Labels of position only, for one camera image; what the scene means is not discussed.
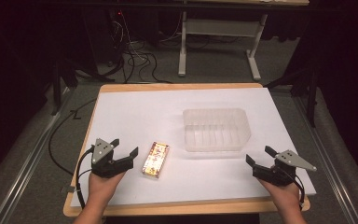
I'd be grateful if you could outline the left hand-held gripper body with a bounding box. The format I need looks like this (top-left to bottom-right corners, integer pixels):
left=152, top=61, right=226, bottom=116
left=90, top=137, right=135, bottom=179

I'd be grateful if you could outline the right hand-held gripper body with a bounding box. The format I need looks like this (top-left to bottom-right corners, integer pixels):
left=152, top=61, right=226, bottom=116
left=252, top=149, right=318, bottom=188

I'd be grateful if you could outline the yellow patterned snack box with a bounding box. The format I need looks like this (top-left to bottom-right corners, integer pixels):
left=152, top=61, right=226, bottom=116
left=141, top=141, right=171, bottom=179

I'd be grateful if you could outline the clear plastic container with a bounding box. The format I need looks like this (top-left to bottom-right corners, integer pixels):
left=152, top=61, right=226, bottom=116
left=182, top=107, right=252, bottom=153

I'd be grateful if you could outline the person's right hand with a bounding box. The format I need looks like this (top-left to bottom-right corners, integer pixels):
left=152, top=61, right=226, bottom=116
left=258, top=178, right=302, bottom=212

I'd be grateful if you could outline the person's left hand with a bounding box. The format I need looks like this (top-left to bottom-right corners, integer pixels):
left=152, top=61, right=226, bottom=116
left=88, top=171, right=127, bottom=207

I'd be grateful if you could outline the white paper sheet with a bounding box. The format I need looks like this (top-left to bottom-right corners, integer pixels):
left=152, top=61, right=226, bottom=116
left=70, top=87, right=317, bottom=208

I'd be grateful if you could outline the black stand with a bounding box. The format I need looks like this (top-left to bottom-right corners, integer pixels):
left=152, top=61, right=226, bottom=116
left=263, top=66, right=322, bottom=129
left=49, top=58, right=107, bottom=117

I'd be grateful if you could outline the wooden table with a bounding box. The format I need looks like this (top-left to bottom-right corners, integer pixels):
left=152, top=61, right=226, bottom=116
left=62, top=82, right=311, bottom=217

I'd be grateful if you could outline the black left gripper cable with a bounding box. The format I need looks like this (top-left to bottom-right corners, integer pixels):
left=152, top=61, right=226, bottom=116
left=74, top=147, right=94, bottom=209

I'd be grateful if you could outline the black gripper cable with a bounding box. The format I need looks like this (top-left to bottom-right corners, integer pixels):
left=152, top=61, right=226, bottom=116
left=280, top=167, right=307, bottom=210
left=74, top=147, right=94, bottom=209

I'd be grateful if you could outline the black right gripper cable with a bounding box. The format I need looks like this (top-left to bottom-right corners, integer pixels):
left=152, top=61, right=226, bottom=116
left=280, top=167, right=307, bottom=210

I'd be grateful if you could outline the metal floor rail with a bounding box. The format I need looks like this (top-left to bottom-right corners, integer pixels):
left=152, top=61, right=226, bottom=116
left=293, top=94, right=358, bottom=224
left=0, top=87, right=76, bottom=224

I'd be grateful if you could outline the black floor cable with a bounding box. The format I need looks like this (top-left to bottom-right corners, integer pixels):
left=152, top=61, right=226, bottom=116
left=48, top=97, right=98, bottom=176

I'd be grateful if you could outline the tangle of cables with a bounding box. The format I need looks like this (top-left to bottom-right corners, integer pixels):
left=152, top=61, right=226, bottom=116
left=105, top=8, right=173, bottom=85

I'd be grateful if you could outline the white metal desk frame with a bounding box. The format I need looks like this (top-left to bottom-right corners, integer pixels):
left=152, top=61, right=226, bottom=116
left=177, top=0, right=310, bottom=83

